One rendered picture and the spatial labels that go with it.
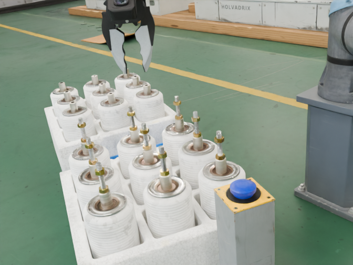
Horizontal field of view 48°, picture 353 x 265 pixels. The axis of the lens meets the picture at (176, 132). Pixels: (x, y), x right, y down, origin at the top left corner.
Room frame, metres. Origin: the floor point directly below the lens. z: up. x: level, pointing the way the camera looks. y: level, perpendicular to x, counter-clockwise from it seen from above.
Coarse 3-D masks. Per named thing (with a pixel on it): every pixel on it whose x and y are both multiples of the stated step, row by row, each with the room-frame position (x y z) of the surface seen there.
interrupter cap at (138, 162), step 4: (156, 152) 0.79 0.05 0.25; (136, 156) 0.78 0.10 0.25; (140, 156) 0.79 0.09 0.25; (156, 156) 0.78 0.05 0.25; (132, 160) 0.77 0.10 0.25; (136, 160) 0.77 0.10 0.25; (140, 160) 0.77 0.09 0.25; (156, 160) 0.76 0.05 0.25; (132, 164) 0.75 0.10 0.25; (136, 164) 0.75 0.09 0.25; (140, 164) 0.75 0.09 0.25; (144, 164) 0.75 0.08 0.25; (148, 164) 0.75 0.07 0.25; (152, 164) 0.74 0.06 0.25; (156, 164) 0.74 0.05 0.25; (160, 164) 0.74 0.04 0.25; (136, 168) 0.74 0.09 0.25; (140, 168) 0.73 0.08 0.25; (144, 168) 0.73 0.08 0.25; (148, 168) 0.73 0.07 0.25; (152, 168) 0.73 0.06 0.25
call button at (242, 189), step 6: (240, 180) 0.52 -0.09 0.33; (246, 180) 0.52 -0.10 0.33; (234, 186) 0.51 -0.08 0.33; (240, 186) 0.51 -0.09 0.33; (246, 186) 0.50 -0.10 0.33; (252, 186) 0.50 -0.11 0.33; (234, 192) 0.50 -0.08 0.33; (240, 192) 0.49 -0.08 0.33; (246, 192) 0.49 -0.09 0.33; (252, 192) 0.49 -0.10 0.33; (240, 198) 0.50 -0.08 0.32; (246, 198) 0.49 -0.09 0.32
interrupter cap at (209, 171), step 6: (210, 162) 0.72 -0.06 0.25; (228, 162) 0.71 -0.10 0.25; (204, 168) 0.70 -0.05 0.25; (210, 168) 0.70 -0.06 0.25; (228, 168) 0.69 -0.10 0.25; (234, 168) 0.69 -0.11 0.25; (204, 174) 0.68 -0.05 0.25; (210, 174) 0.67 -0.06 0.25; (216, 174) 0.68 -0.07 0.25; (222, 174) 0.67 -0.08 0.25; (228, 174) 0.67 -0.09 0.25; (234, 174) 0.66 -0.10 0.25; (216, 180) 0.65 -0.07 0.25; (222, 180) 0.65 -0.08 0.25
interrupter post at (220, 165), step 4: (216, 160) 0.68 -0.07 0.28; (220, 160) 0.68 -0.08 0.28; (224, 160) 0.68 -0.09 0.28; (216, 164) 0.68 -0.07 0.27; (220, 164) 0.68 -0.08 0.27; (224, 164) 0.68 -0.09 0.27; (216, 168) 0.68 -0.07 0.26; (220, 168) 0.68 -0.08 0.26; (224, 168) 0.68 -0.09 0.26; (216, 172) 0.68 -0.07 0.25; (220, 172) 0.68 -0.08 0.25; (224, 172) 0.68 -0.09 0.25
